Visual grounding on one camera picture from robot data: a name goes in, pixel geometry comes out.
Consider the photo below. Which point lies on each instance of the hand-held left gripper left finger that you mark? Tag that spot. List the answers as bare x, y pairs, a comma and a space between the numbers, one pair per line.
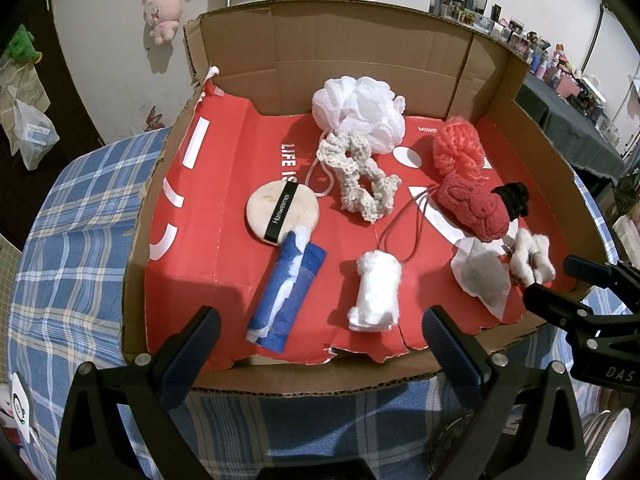
187, 355

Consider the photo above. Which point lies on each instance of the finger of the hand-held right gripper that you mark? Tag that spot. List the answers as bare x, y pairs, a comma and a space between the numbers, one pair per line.
550, 300
587, 267

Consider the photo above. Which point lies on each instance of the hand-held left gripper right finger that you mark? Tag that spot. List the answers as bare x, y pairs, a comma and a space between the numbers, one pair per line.
452, 350

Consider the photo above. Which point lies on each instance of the black scrunchie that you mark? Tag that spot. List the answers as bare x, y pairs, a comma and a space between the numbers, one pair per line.
515, 200

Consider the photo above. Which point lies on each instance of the red plush toy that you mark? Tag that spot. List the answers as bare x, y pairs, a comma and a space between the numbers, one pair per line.
475, 210

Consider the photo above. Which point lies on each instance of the blue and white cloth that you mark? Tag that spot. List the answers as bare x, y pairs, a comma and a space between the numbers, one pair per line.
290, 295

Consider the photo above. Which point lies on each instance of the round beige powder puff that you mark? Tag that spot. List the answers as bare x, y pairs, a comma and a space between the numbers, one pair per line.
280, 210

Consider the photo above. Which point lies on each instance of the coral mesh bath pouf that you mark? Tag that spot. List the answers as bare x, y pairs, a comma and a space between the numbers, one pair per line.
457, 147

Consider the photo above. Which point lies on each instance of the cream crochet scrunchie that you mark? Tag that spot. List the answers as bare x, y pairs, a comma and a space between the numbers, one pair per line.
350, 180

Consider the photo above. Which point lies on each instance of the white mesh bath pouf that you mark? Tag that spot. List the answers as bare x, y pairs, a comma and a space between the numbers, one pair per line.
360, 110

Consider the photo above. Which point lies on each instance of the cardboard box with red lining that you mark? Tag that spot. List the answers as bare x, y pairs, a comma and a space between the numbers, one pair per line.
350, 50

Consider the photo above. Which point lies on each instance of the glass jar with metal lid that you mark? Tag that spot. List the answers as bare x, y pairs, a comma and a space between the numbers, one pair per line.
450, 440

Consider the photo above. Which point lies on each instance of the table with dark cloth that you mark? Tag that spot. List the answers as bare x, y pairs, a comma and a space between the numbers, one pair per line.
565, 130

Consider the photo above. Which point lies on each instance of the white card with round print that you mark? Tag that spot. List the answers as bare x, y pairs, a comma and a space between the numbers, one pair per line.
22, 402

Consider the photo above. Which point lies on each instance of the row of cosmetic bottles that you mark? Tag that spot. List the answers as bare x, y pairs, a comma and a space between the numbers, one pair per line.
550, 60

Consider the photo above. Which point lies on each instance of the clear plastic bag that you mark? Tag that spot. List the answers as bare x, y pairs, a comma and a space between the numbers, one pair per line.
35, 135

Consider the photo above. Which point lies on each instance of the pink bunny plush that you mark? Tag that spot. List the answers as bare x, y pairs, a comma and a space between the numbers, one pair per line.
162, 10

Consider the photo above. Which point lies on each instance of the green plush toy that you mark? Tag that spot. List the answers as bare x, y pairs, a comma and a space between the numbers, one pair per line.
20, 45

